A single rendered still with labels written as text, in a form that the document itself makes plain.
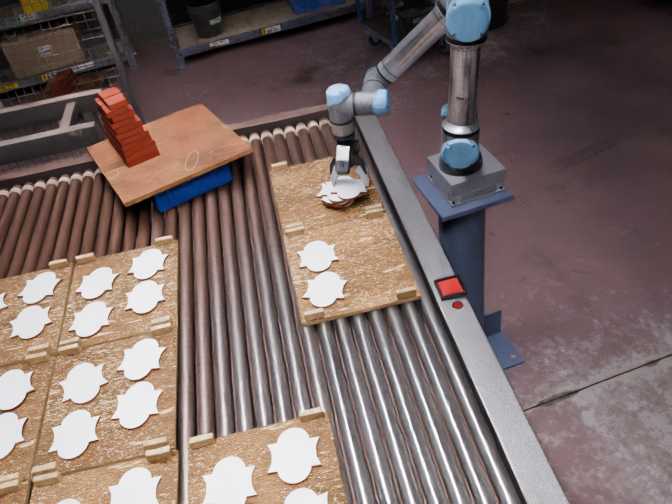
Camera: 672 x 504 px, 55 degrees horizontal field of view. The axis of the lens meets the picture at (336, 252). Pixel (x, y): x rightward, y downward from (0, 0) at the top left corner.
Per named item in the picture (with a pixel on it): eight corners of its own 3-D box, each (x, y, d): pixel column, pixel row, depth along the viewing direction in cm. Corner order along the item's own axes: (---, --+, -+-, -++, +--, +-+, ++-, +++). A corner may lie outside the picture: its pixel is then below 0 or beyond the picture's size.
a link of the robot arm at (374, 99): (390, 78, 202) (355, 81, 204) (387, 96, 194) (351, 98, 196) (392, 101, 207) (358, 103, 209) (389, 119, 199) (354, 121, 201)
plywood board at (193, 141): (201, 106, 275) (200, 102, 274) (253, 151, 241) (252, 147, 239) (87, 151, 259) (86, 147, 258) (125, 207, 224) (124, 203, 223)
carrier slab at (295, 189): (359, 153, 248) (359, 150, 247) (386, 215, 217) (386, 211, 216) (270, 174, 246) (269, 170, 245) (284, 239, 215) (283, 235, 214)
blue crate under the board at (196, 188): (203, 149, 267) (196, 128, 261) (235, 180, 246) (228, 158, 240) (132, 179, 257) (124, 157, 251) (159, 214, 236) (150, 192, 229)
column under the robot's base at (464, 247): (482, 305, 305) (483, 146, 249) (524, 362, 277) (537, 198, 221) (407, 331, 299) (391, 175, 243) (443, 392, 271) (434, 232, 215)
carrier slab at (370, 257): (386, 216, 217) (386, 212, 216) (421, 299, 186) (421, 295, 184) (284, 239, 215) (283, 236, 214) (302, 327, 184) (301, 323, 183)
